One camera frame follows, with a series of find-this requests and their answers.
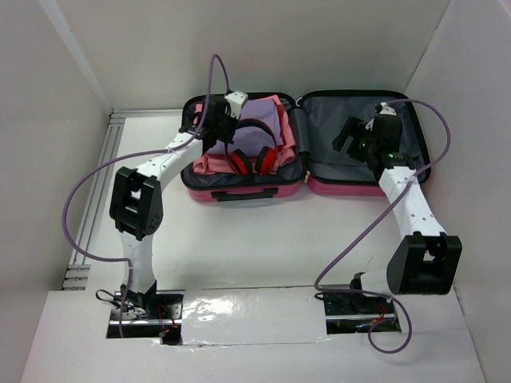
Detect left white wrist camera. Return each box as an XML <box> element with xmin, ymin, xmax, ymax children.
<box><xmin>224</xmin><ymin>91</ymin><xmax>248</xmax><ymax>120</ymax></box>

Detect red and black headphones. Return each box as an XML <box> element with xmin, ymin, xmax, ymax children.
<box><xmin>224</xmin><ymin>118</ymin><xmax>278</xmax><ymax>176</ymax></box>

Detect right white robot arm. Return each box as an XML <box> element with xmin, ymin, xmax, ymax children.
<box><xmin>332</xmin><ymin>108</ymin><xmax>462</xmax><ymax>313</ymax></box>

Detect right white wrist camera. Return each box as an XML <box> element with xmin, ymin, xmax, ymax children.
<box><xmin>374</xmin><ymin>102</ymin><xmax>397</xmax><ymax>116</ymax></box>

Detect pink sweater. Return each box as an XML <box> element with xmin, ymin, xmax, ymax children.
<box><xmin>192</xmin><ymin>94</ymin><xmax>296</xmax><ymax>176</ymax></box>

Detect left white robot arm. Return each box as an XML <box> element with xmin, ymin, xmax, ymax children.
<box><xmin>109</xmin><ymin>91</ymin><xmax>248</xmax><ymax>318</ymax></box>

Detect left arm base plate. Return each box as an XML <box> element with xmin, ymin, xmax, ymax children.
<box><xmin>103</xmin><ymin>291</ymin><xmax>184</xmax><ymax>326</ymax></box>

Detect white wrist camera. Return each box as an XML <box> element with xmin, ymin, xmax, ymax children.
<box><xmin>224</xmin><ymin>91</ymin><xmax>248</xmax><ymax>120</ymax></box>
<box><xmin>374</xmin><ymin>102</ymin><xmax>397</xmax><ymax>116</ymax></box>

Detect white glossy cover sheet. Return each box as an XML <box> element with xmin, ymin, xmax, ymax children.
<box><xmin>181</xmin><ymin>287</ymin><xmax>328</xmax><ymax>346</ymax></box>

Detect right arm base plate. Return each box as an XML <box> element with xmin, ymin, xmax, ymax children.
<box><xmin>316</xmin><ymin>293</ymin><xmax>395</xmax><ymax>318</ymax></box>

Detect purple garment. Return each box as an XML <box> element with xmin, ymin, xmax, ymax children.
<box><xmin>203</xmin><ymin>99</ymin><xmax>282</xmax><ymax>156</ymax></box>

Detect pink hard-shell suitcase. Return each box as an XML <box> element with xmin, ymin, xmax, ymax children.
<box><xmin>180</xmin><ymin>90</ymin><xmax>430</xmax><ymax>203</ymax></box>

